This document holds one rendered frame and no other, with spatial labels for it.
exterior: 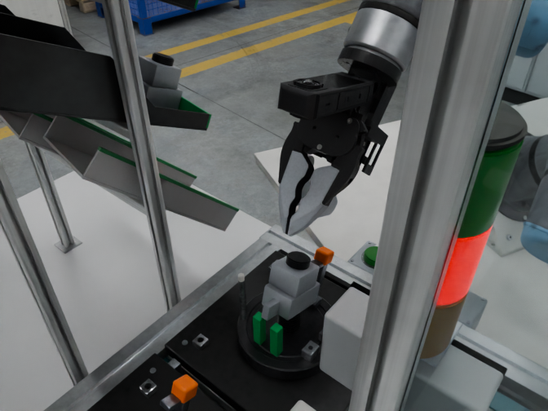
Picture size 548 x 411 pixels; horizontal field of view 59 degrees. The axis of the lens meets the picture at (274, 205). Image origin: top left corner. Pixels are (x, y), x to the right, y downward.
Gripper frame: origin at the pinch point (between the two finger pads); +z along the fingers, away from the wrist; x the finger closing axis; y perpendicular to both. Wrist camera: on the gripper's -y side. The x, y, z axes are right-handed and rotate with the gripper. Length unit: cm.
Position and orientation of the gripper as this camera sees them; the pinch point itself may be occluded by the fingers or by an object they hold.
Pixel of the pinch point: (289, 223)
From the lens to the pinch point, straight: 53.8
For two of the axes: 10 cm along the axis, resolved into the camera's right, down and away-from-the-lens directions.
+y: 4.9, 1.3, 8.6
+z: -4.1, 9.1, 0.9
